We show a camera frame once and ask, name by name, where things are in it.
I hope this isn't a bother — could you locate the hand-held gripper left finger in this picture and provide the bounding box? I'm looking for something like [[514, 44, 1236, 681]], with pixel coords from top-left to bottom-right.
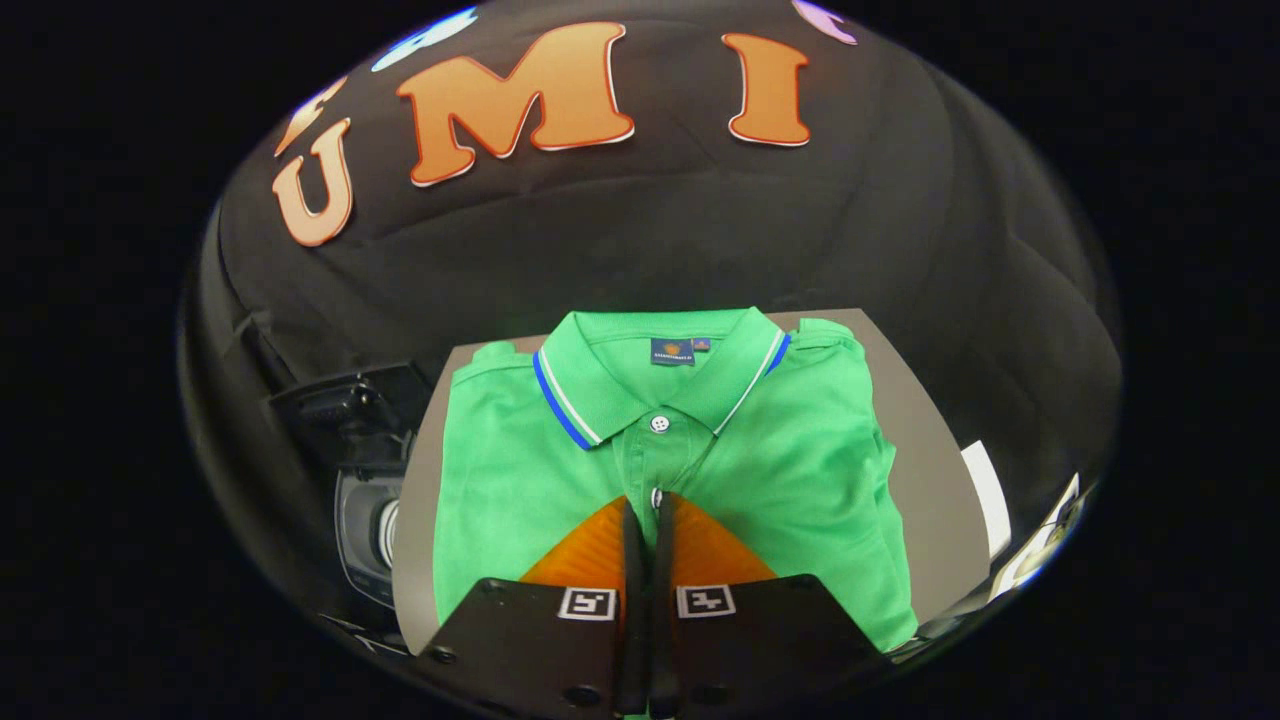
[[415, 495, 649, 720]]

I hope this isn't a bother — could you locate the white panel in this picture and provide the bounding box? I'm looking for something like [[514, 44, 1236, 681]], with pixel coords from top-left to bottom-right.
[[962, 440, 1086, 603]]

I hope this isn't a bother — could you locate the green polo shirt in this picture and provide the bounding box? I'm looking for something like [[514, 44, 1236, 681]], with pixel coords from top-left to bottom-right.
[[432, 307, 919, 653]]

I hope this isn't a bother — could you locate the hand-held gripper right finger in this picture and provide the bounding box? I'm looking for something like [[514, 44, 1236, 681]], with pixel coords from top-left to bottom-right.
[[650, 490, 891, 720]]

